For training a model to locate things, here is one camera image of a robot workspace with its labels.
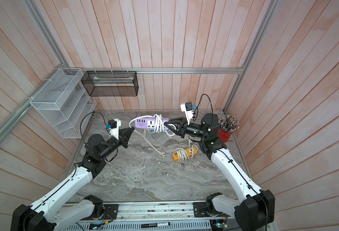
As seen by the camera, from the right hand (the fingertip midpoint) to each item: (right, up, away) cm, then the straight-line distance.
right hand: (165, 124), depth 64 cm
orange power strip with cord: (+9, -19, +24) cm, 32 cm away
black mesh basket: (-40, +30, +40) cm, 64 cm away
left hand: (-17, -3, +9) cm, 19 cm away
